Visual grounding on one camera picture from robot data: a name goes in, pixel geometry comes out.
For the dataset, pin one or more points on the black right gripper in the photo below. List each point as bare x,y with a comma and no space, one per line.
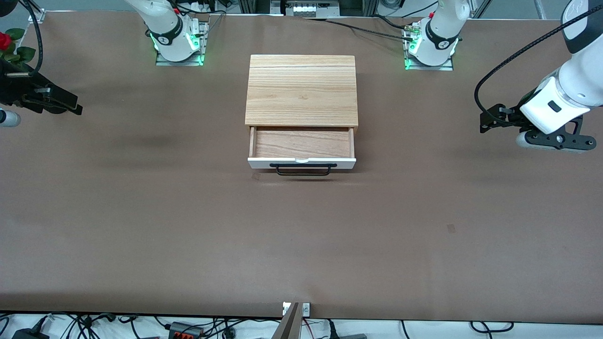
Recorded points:
14,92

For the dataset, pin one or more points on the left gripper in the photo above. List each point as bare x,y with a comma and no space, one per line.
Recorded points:
512,117

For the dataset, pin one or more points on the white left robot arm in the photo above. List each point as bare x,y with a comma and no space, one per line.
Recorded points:
438,28

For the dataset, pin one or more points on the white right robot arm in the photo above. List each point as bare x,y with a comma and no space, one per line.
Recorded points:
165,23

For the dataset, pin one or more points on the light wooden drawer cabinet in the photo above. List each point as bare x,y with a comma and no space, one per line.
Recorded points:
301,89

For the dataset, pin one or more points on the red rose with green leaves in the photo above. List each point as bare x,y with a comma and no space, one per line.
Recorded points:
5,41

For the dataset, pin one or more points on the aluminium corner strut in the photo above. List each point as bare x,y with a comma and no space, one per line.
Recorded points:
36,16

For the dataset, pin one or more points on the white power strip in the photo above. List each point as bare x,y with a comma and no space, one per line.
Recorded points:
306,9

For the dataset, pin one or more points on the black power adapter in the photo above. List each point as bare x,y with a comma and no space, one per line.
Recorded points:
29,334

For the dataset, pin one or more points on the dark flat power brick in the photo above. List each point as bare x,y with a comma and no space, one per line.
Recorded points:
351,336

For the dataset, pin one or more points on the black box with orange buttons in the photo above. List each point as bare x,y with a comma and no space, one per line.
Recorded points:
186,330

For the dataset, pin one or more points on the small metal table clamp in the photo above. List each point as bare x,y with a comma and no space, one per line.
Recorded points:
305,309

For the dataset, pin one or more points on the brown wooden slat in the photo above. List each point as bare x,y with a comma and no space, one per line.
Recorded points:
288,325

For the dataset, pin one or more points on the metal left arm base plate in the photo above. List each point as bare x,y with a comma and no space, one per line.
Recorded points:
448,66

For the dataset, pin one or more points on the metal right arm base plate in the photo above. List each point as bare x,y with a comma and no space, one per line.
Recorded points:
200,44

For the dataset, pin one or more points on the aluminium frame profile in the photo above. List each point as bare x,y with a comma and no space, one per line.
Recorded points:
254,5

